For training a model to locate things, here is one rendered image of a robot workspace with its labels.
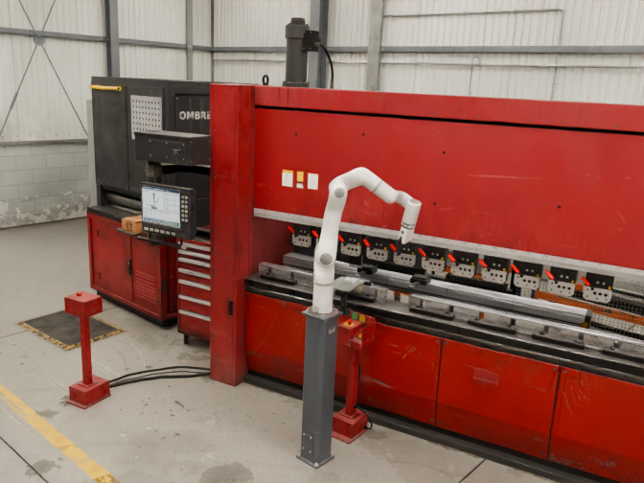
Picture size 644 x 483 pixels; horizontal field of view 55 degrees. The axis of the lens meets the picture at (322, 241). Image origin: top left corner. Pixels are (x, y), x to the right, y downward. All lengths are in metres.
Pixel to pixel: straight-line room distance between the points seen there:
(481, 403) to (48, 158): 7.97
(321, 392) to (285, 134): 1.82
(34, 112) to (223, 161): 6.10
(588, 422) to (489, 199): 1.45
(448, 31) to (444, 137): 4.97
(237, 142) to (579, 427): 2.88
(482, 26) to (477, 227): 4.97
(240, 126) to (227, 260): 1.00
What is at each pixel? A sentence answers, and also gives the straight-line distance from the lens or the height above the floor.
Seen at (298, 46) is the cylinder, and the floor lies 2.58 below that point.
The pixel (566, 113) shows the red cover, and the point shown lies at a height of 2.23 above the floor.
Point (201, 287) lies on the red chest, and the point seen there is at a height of 0.60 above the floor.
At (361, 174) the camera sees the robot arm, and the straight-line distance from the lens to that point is 3.49.
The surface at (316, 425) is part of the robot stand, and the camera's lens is 3.95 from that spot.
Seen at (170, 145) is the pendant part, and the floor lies 1.88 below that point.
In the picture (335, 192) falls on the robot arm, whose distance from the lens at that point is 3.42.
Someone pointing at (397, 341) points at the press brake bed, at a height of 0.67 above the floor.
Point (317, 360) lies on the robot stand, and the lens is 3.75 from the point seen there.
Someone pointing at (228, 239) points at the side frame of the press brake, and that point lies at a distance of 4.59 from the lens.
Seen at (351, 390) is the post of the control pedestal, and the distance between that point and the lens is 4.31.
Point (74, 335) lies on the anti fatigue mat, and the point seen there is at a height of 0.01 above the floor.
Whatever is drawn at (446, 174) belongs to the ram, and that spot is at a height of 1.81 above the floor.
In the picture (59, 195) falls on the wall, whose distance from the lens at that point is 10.60.
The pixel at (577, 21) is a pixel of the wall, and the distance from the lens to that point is 8.12.
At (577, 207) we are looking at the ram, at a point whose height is 1.71.
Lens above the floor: 2.34
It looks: 14 degrees down
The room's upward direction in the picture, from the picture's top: 3 degrees clockwise
